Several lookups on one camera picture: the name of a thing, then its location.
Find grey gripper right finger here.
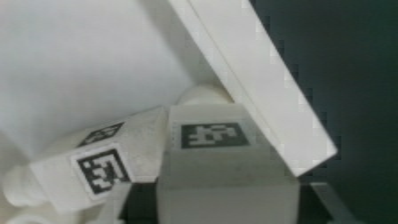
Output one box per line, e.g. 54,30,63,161
312,182,363,224

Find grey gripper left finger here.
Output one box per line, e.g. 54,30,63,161
95,183,134,224

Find white table leg with tag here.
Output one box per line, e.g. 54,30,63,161
157,85,299,224

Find white square table top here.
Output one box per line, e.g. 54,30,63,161
0,0,338,174

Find white leg inside tray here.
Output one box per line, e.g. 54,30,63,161
2,107,168,224

